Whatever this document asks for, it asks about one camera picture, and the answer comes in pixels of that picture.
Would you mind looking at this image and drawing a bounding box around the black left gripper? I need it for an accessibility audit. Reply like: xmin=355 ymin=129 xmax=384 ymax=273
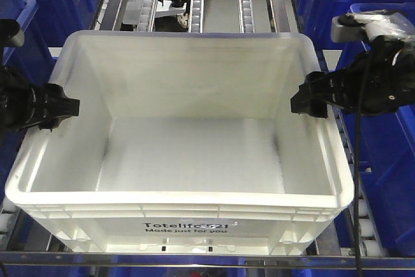
xmin=1 ymin=66 xmax=80 ymax=133

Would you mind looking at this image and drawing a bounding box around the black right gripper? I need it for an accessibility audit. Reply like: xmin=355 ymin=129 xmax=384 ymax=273
xmin=290 ymin=36 xmax=414 ymax=118

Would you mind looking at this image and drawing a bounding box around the white translucent plastic bin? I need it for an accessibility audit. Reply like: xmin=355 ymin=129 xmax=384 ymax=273
xmin=5 ymin=30 xmax=354 ymax=256

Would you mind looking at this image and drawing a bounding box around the blue bin left side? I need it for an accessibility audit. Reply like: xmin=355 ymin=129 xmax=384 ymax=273
xmin=1 ymin=0 xmax=55 ymax=197

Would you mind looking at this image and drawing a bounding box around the large blue plastic bin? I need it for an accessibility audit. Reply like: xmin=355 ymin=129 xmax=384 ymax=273
xmin=333 ymin=1 xmax=415 ymax=257

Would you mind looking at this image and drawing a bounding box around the roller track centre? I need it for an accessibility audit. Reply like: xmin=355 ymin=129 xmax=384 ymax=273
xmin=188 ymin=0 xmax=204 ymax=33

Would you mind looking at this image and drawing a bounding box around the grey roller conveyor track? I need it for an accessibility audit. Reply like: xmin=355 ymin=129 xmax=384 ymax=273
xmin=333 ymin=108 xmax=388 ymax=258

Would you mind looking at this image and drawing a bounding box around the black cable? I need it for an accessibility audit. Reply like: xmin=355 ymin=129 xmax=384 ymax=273
xmin=351 ymin=54 xmax=374 ymax=277

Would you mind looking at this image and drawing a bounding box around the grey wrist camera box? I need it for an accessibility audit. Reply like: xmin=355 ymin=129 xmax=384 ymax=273
xmin=331 ymin=9 xmax=414 ymax=43

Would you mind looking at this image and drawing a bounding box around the steel shelf front rail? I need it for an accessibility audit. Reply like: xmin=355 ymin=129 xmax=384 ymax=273
xmin=0 ymin=250 xmax=415 ymax=271

